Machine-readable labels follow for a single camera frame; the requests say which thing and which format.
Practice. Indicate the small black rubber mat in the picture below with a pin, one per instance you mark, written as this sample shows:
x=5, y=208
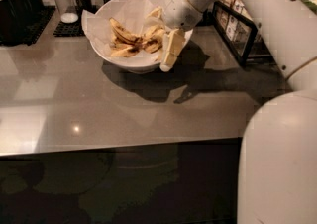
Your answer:
x=70, y=29

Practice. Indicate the black wire condiment rack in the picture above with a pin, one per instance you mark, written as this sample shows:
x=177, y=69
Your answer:
x=238, y=31

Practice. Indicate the large black rubber mat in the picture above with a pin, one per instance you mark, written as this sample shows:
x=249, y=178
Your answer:
x=33, y=30

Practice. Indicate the white yellow gripper finger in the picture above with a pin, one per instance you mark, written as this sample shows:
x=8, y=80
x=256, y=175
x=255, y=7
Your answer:
x=154, y=17
x=173, y=45

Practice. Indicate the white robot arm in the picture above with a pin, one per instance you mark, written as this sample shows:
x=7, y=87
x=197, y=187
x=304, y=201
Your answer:
x=277, y=176

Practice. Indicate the white bowl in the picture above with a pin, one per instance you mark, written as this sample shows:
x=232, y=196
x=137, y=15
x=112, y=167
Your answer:
x=132, y=64

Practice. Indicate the black container front left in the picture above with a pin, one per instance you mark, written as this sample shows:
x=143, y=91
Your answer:
x=14, y=18

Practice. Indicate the assorted sachets in rack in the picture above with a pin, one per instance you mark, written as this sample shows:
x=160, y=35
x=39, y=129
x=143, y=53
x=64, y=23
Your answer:
x=283, y=21

